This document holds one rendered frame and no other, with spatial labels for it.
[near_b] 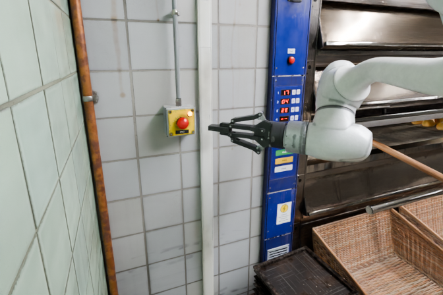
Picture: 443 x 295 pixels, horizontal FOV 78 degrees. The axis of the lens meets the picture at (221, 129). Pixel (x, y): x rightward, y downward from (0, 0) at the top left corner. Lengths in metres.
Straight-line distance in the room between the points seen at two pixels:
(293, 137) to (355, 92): 0.19
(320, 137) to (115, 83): 0.65
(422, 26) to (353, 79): 1.02
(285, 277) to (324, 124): 0.72
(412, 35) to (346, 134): 0.99
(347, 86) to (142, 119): 0.65
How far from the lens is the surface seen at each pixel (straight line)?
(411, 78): 0.57
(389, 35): 1.52
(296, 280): 1.25
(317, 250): 1.52
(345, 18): 1.36
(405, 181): 1.90
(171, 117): 0.91
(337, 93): 0.76
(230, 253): 1.35
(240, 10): 1.06
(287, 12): 1.12
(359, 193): 1.64
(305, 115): 1.25
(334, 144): 0.72
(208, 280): 1.37
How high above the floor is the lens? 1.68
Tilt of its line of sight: 15 degrees down
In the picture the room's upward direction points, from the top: straight up
